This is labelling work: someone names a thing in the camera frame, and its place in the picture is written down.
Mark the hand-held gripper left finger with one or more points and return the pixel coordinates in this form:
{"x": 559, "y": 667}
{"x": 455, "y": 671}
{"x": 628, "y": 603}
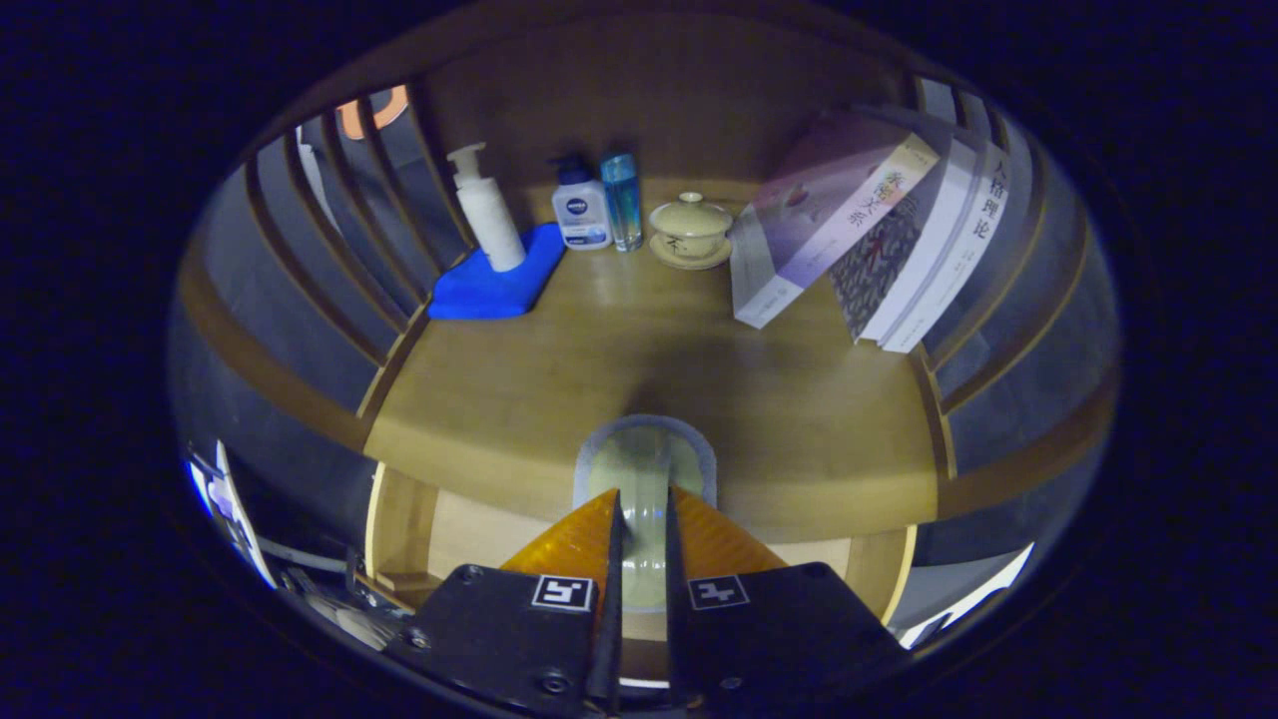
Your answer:
{"x": 611, "y": 639}

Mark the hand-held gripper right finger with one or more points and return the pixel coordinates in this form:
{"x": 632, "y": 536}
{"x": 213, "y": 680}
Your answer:
{"x": 679, "y": 639}

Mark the wooden drawer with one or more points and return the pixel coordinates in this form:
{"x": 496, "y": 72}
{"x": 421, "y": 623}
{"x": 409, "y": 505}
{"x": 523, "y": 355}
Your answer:
{"x": 469, "y": 529}

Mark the wooden countertop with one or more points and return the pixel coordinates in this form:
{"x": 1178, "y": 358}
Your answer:
{"x": 699, "y": 379}

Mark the wooden cabinet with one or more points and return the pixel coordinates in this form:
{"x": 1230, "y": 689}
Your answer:
{"x": 649, "y": 90}

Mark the blue cloth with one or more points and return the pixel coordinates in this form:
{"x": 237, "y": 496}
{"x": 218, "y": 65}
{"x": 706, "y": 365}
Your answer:
{"x": 494, "y": 285}

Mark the beige lidded tea cup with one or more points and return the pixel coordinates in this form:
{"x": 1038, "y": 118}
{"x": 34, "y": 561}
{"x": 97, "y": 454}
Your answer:
{"x": 691, "y": 230}

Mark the dark patterned cover book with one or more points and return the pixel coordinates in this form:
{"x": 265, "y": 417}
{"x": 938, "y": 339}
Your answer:
{"x": 879, "y": 265}

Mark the white blue-capped lotion bottle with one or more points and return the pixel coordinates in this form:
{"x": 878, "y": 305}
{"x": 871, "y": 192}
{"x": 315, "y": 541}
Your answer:
{"x": 582, "y": 215}

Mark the slim teal bottle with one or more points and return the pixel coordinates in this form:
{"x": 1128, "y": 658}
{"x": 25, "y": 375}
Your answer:
{"x": 623, "y": 205}

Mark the white pump bottle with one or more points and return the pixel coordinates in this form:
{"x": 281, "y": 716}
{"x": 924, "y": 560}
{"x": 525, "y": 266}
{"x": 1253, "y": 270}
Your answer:
{"x": 489, "y": 215}

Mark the purple white book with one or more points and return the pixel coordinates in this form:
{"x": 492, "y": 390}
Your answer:
{"x": 814, "y": 215}

